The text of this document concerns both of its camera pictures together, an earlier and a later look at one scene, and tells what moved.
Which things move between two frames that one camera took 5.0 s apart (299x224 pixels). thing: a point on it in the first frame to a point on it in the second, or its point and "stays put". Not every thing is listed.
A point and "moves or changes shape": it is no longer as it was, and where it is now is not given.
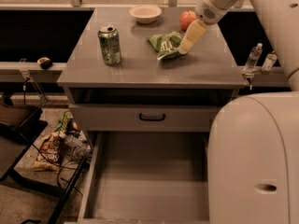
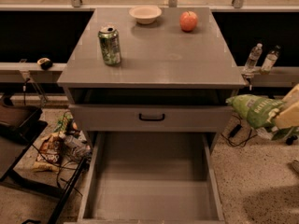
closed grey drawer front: (145, 118) stays put
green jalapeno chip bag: (166, 45) moves or changes shape
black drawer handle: (151, 119) stays put
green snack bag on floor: (62, 124) stays put
